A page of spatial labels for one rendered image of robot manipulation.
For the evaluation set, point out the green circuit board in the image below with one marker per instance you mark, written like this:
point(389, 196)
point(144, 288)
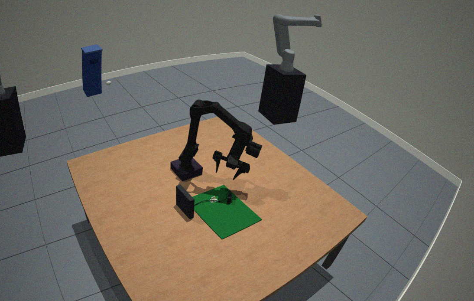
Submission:
point(224, 219)

